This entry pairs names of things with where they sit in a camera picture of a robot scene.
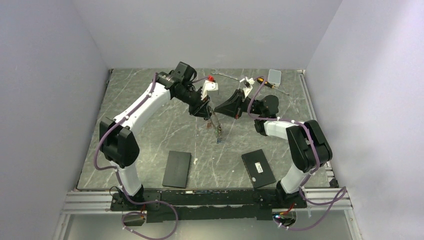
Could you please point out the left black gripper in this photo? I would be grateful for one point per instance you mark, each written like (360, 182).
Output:
(200, 108)

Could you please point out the black box with label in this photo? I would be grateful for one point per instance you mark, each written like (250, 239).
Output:
(258, 168)

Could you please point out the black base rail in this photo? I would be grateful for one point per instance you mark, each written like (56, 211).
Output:
(157, 203)

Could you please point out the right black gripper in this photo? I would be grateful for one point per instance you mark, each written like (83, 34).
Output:
(232, 107)

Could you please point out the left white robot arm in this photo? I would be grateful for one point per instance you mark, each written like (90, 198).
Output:
(117, 136)

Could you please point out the clear plastic box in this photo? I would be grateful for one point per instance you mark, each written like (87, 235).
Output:
(274, 77)

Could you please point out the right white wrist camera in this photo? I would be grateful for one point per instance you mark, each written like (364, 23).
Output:
(248, 82)

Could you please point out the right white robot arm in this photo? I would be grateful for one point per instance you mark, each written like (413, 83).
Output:
(308, 145)

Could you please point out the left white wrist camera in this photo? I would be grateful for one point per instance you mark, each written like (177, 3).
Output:
(209, 85)

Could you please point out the silver wrench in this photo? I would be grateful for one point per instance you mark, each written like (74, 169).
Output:
(217, 72)

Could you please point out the aluminium frame rail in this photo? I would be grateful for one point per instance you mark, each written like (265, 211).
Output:
(100, 202)

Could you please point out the yellow black screwdriver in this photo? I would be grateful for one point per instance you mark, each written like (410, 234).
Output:
(261, 80)

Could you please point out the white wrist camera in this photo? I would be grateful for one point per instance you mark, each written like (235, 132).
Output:
(209, 85)
(248, 82)

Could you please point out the black flat box left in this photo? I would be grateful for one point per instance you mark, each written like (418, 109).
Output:
(177, 169)

